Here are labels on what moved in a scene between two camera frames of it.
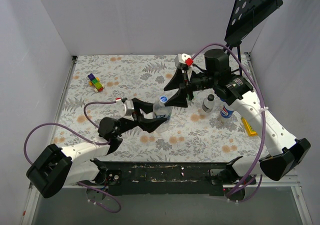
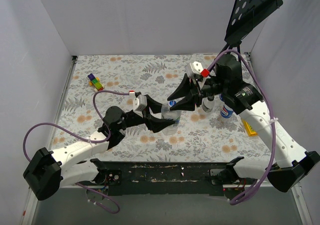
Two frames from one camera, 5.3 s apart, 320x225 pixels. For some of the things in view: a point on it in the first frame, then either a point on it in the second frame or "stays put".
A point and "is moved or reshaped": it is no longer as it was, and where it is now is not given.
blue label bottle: (226, 111) stays put
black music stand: (253, 3) stays put
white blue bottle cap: (163, 99) is moved or reshaped
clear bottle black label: (208, 103) stays put
